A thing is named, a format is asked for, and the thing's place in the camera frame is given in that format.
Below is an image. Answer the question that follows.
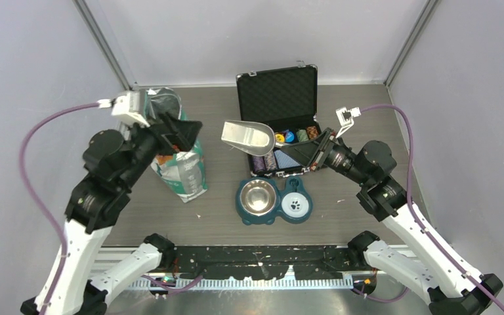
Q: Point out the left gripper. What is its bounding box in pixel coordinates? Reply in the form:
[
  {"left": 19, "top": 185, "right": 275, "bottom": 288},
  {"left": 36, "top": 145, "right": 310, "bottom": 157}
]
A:
[{"left": 119, "top": 108, "right": 201, "bottom": 188}]

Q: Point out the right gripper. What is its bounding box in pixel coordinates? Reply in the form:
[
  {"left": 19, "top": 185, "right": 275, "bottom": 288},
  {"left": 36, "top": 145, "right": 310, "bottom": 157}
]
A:
[{"left": 282, "top": 127, "right": 371, "bottom": 186}]

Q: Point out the green pet food bag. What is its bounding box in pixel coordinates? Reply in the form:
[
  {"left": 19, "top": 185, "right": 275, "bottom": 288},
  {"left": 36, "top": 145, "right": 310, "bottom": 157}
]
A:
[{"left": 145, "top": 87, "right": 208, "bottom": 203}]

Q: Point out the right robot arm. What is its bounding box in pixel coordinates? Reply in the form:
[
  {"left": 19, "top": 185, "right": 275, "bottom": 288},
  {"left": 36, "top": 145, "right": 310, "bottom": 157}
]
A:
[{"left": 279, "top": 129, "right": 503, "bottom": 314}]

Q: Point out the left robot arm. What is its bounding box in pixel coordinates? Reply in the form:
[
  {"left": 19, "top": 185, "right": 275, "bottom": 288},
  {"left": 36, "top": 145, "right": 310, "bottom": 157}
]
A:
[{"left": 20, "top": 114, "right": 202, "bottom": 314}]

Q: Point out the teal double pet bowl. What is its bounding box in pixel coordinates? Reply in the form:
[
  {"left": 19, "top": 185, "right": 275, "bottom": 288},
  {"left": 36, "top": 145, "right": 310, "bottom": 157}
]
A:
[{"left": 235, "top": 176, "right": 314, "bottom": 226}]

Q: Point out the blue small blind button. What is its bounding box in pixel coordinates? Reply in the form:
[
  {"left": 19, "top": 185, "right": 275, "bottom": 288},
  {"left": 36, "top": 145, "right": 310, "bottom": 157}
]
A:
[{"left": 285, "top": 131, "right": 296, "bottom": 143}]

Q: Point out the blue card deck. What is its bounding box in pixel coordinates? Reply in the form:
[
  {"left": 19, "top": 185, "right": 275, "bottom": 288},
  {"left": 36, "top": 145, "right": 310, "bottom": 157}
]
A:
[{"left": 274, "top": 150, "right": 301, "bottom": 169}]

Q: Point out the yellow big blind button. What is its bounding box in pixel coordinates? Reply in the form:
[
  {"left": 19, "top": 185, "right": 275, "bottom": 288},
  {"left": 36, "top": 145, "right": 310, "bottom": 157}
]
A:
[{"left": 275, "top": 133, "right": 285, "bottom": 143}]

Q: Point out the black poker chip case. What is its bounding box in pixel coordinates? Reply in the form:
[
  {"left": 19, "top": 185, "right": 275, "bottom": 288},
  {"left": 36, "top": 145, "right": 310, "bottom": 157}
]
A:
[{"left": 236, "top": 64, "right": 332, "bottom": 179}]

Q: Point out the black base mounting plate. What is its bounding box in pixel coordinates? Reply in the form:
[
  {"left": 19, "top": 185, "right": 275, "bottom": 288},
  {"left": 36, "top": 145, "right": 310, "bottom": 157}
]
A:
[{"left": 154, "top": 245, "right": 373, "bottom": 280}]

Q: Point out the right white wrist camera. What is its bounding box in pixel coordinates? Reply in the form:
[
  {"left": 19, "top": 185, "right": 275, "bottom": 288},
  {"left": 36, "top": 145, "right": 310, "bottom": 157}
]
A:
[{"left": 335, "top": 107, "right": 361, "bottom": 138}]

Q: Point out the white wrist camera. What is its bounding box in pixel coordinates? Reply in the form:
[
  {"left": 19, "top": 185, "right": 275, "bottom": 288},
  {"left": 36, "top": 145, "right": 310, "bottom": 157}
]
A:
[
  {"left": 97, "top": 89, "right": 150, "bottom": 127},
  {"left": 335, "top": 107, "right": 361, "bottom": 138}
]

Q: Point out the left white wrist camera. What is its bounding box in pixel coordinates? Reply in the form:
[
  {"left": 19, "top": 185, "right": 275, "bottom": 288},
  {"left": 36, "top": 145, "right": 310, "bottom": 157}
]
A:
[{"left": 97, "top": 89, "right": 150, "bottom": 127}]

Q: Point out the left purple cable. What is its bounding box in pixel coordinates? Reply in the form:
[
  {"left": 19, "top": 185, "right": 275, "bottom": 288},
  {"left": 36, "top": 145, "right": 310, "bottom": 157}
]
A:
[{"left": 18, "top": 100, "right": 205, "bottom": 315}]

